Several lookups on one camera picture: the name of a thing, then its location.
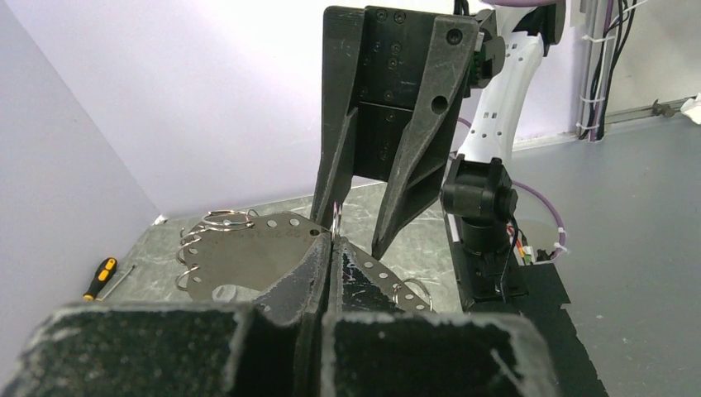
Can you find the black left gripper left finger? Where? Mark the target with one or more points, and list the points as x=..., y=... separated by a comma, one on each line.
x=271, y=346

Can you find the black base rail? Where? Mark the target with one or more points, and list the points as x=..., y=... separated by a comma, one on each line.
x=491, y=278

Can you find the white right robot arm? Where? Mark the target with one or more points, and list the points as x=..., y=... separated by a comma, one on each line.
x=514, y=37

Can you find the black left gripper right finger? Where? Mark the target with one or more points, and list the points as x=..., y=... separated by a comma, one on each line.
x=379, y=353

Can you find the yellow black screwdriver lower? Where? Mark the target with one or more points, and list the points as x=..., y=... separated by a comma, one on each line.
x=102, y=277

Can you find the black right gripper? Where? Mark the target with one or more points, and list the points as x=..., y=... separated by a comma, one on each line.
x=407, y=75

